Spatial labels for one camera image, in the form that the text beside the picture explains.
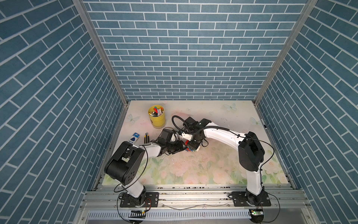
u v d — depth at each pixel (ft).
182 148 2.71
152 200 2.41
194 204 2.41
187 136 2.60
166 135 2.46
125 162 1.55
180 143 2.75
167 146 2.56
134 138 3.16
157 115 3.25
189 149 2.84
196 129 2.12
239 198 2.42
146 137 3.23
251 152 1.64
